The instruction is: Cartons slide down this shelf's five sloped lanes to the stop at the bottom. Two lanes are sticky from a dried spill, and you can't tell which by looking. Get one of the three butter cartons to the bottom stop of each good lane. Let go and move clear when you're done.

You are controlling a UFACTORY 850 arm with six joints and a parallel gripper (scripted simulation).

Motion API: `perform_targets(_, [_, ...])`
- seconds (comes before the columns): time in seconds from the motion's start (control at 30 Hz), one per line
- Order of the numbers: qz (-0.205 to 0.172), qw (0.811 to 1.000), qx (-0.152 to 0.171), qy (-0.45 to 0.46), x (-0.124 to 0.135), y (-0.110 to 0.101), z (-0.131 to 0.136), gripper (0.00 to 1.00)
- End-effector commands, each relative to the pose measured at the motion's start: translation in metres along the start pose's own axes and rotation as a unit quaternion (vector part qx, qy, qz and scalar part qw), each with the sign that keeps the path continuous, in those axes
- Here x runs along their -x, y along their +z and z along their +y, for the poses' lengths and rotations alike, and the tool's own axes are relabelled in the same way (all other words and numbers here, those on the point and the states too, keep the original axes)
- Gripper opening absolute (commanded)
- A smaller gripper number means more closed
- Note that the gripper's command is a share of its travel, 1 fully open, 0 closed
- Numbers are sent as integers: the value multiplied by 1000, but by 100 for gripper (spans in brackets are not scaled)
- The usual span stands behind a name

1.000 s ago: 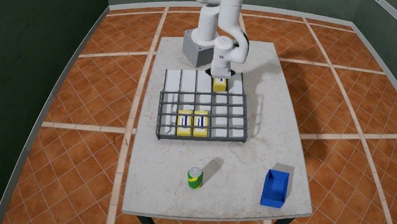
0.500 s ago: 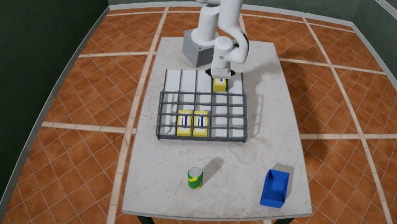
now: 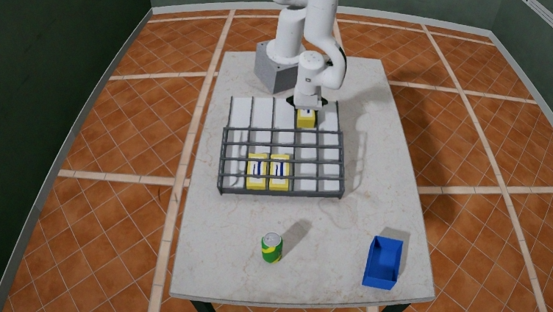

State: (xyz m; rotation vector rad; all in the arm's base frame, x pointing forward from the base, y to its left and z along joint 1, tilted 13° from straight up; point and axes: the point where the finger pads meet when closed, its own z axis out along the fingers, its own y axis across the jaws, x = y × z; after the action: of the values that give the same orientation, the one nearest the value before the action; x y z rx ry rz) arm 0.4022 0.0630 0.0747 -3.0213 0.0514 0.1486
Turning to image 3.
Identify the blue open box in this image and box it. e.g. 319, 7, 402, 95
362, 238, 403, 290

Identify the yellow butter carton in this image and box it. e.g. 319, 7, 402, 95
269, 155, 289, 191
246, 154, 267, 190
297, 109, 315, 128

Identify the green and yellow drink can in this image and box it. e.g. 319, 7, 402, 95
261, 232, 282, 263

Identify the grey metal grid rack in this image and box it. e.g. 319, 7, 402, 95
223, 130, 339, 192

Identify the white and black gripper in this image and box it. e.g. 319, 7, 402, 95
286, 86, 328, 115

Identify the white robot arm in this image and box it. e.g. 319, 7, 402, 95
266, 0, 346, 110

